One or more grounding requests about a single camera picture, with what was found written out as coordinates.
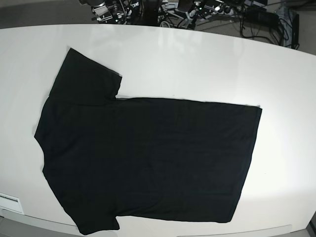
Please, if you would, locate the black equipment box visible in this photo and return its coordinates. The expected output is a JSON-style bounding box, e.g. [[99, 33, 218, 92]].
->
[[244, 9, 279, 29]]

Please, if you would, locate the black T-shirt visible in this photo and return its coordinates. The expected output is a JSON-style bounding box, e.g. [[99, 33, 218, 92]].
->
[[35, 49, 262, 235]]

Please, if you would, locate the white label plate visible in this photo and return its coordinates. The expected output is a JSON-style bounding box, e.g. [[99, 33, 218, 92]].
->
[[0, 193, 24, 215]]

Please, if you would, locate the black central stand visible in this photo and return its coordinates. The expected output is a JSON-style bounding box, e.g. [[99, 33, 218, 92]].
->
[[142, 0, 162, 26]]

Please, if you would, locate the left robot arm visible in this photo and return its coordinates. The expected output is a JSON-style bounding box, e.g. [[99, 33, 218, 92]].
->
[[175, 0, 234, 30]]

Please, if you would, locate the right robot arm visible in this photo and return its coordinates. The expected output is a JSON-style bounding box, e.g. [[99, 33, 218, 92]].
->
[[79, 0, 127, 24]]

